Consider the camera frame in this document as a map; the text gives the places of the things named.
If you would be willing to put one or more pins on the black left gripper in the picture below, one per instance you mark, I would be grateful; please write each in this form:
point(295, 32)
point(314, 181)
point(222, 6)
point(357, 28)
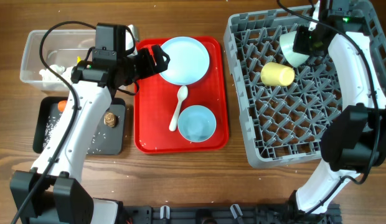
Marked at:
point(149, 68)

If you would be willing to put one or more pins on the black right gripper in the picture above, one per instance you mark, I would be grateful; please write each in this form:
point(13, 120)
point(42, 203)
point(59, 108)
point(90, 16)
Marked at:
point(298, 45)

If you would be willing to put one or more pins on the green plastic bowl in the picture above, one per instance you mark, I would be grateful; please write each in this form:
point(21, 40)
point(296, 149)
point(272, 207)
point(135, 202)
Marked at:
point(286, 43)

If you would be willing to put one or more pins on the yellow plastic cup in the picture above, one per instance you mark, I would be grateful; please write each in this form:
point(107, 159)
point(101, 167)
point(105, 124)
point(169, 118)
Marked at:
point(274, 74)

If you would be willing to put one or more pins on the blue plastic bowl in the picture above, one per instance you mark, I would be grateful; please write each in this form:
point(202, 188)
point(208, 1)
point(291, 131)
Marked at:
point(197, 123)

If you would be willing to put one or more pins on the brown food lump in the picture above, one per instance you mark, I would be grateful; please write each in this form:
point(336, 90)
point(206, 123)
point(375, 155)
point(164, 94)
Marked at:
point(110, 119)

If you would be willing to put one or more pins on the white napkin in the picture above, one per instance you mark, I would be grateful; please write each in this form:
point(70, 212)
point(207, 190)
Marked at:
point(48, 76)
point(67, 74)

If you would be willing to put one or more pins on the white cooked rice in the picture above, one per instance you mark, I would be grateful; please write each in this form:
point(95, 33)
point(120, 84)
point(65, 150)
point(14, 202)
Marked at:
point(49, 127)

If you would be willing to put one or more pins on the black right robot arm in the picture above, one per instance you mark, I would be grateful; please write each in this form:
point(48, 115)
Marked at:
point(356, 141)

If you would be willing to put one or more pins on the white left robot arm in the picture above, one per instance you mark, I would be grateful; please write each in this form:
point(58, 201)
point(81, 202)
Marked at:
point(51, 191)

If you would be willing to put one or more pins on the grey dishwasher rack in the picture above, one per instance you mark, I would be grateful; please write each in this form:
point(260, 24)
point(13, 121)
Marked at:
point(283, 125)

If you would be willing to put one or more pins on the black food waste tray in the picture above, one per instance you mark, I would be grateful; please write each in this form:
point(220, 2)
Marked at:
point(105, 141)

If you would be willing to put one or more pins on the clear plastic waste bin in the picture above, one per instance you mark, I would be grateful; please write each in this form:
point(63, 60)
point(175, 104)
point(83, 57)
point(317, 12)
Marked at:
point(61, 47)

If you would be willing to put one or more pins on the light blue plate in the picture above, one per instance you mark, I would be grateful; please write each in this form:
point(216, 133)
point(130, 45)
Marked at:
point(189, 61)

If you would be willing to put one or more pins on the white plastic spoon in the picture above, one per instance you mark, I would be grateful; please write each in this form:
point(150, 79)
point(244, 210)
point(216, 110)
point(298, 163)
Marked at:
point(181, 96)

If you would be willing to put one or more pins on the red plastic tray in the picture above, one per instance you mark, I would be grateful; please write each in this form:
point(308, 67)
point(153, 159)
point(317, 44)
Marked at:
point(156, 100)

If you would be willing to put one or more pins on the orange carrot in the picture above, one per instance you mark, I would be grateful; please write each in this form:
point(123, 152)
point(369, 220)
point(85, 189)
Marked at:
point(61, 105)

